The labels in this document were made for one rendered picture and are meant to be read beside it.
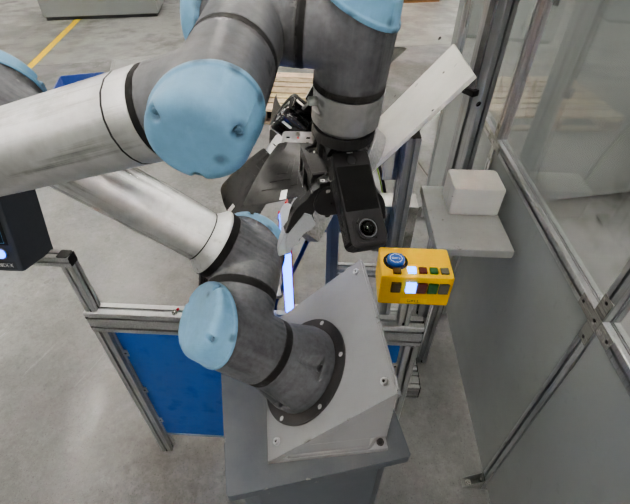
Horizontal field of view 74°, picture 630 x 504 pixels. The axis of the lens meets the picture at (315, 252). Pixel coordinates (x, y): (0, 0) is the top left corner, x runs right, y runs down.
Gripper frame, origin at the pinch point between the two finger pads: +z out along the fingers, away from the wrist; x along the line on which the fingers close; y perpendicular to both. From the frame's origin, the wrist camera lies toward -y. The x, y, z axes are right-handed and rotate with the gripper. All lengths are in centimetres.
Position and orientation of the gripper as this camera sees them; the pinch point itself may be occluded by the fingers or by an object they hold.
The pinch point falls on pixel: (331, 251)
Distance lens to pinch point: 60.3
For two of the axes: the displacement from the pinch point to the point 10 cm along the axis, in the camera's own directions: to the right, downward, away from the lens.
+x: -9.6, 1.5, -2.1
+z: -0.7, 6.4, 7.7
